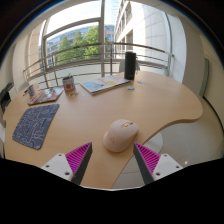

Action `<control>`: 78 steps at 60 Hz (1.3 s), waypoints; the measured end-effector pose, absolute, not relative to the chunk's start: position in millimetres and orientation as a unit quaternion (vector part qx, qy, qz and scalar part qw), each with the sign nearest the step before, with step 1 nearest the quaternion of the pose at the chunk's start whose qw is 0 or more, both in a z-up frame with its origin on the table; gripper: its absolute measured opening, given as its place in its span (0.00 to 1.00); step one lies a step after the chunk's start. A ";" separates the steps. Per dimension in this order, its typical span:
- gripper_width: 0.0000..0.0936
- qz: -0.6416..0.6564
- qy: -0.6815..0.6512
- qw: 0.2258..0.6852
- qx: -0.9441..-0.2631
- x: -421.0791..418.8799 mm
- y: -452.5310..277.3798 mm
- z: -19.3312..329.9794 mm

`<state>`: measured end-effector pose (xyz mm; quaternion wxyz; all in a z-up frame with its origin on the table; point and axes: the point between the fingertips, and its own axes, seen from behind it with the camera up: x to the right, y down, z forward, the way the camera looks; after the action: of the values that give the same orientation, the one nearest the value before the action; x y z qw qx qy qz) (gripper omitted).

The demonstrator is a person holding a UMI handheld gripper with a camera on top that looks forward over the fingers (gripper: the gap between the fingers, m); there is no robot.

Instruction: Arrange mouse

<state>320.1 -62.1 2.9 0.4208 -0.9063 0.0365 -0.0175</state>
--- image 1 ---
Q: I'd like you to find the black cylindrical bottle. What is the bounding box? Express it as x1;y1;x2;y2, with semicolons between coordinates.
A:
123;51;138;81

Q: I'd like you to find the metal balcony railing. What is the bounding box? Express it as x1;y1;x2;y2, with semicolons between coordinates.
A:
22;42;175;88

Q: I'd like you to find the beige computer mouse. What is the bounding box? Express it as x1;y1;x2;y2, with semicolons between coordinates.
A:
102;118;140;154

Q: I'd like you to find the navy patterned mouse pad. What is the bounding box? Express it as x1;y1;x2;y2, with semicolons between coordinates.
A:
11;103;61;151

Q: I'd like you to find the white can with red print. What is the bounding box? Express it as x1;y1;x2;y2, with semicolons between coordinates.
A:
62;75;76;93

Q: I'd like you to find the red and navy magazine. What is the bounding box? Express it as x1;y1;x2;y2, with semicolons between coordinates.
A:
27;86;65;107

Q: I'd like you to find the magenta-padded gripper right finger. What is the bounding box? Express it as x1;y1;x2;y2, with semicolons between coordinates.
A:
132;142;184;186

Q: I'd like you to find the light illustrated book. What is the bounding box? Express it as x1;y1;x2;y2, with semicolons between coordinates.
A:
79;74;132;96

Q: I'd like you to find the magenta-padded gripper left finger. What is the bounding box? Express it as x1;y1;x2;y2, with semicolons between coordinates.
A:
40;141;94;186

